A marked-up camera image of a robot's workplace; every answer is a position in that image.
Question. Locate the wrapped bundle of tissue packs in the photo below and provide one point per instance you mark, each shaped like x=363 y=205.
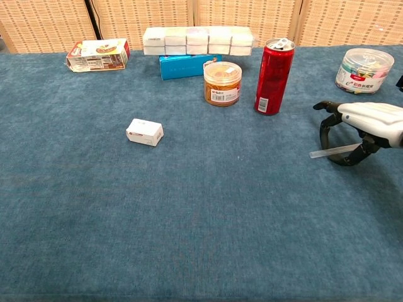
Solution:
x=198 y=41

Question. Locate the clear plastic strip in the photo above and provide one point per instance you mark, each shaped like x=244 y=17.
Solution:
x=324 y=153

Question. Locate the clear jar of rubber bands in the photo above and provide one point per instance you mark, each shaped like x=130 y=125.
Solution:
x=222 y=85

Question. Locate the dark red soda can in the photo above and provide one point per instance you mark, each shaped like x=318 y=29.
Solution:
x=272 y=78

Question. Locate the bamboo folding screen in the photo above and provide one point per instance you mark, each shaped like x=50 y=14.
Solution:
x=41 y=22

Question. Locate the red and white snack box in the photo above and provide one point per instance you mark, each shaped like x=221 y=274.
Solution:
x=97 y=56

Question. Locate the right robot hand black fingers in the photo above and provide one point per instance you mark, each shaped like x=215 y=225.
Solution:
x=371 y=119

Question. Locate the small white cardboard box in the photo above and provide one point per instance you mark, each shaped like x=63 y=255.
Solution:
x=145 y=132

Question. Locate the clear tub of binder clips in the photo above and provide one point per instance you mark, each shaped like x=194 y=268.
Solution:
x=363 y=72

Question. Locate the blue table cloth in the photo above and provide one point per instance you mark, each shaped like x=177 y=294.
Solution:
x=157 y=204

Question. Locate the blue cardboard box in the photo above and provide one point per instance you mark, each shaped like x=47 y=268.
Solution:
x=182 y=67

